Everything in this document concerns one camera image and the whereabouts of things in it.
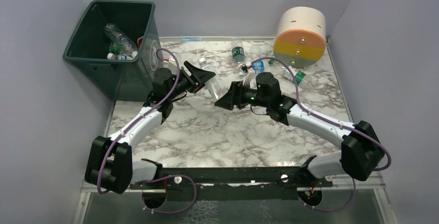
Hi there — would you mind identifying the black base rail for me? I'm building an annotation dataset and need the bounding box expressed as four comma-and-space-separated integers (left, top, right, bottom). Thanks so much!
129, 167, 333, 201

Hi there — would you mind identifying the white cylinder with coloured face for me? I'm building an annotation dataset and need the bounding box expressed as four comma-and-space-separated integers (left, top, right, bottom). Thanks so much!
273, 7, 326, 68

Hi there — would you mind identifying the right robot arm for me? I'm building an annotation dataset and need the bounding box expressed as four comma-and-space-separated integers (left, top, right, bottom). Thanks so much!
215, 72, 385, 181

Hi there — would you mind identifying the clear bottle grey blue label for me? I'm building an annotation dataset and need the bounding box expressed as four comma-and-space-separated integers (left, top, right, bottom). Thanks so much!
107, 53, 134, 61

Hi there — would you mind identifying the dark green plastic bin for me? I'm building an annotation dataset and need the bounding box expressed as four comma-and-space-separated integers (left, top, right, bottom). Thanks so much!
63, 0, 165, 103

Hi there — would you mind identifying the amber bottle red label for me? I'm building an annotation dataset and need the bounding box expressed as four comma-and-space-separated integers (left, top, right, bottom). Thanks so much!
137, 36, 144, 48

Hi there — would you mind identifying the clear bottle dark green label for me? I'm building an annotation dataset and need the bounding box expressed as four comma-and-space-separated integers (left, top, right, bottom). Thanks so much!
231, 40, 246, 72

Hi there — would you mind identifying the clear unlabelled bottle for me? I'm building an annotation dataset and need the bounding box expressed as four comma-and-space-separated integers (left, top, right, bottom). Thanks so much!
104, 23, 138, 58

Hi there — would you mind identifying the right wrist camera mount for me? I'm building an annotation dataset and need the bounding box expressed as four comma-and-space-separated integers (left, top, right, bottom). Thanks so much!
238, 64, 253, 85

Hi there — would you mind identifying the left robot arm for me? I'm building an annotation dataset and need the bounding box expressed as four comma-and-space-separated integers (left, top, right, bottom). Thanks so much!
84, 62, 215, 194

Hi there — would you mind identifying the green tea bottle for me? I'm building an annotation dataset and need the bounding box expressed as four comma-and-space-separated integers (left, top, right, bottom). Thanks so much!
108, 42, 123, 54

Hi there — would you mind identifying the clear bottle blue wrap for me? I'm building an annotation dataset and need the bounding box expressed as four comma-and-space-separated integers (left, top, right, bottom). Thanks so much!
250, 46, 265, 74

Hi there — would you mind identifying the clear bottle green white label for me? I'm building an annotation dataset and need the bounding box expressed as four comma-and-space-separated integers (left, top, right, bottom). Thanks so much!
268, 59, 313, 89

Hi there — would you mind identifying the aluminium frame rail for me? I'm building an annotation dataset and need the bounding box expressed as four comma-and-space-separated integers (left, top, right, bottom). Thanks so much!
81, 167, 387, 194

